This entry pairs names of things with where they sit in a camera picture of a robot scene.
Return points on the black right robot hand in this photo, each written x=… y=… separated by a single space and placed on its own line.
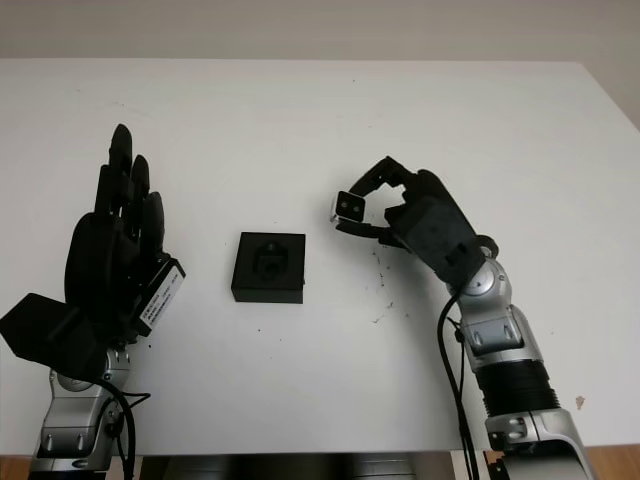
x=430 y=185

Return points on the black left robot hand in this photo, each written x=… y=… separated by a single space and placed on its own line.
x=110 y=250

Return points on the small silver depth camera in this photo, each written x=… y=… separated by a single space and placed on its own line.
x=348 y=206

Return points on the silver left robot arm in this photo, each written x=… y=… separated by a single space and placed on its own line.
x=75 y=415

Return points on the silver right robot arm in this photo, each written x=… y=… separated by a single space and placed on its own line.
x=505 y=350

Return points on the dark robot torso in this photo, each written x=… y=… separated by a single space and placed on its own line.
x=300 y=470

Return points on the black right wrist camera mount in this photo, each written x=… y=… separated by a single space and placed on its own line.
x=440 y=235

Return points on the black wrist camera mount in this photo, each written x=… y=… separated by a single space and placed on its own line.
x=40 y=330
x=440 y=235

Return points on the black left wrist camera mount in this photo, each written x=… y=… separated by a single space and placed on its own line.
x=40 y=330

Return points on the black camera box base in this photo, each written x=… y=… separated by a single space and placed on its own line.
x=245 y=290

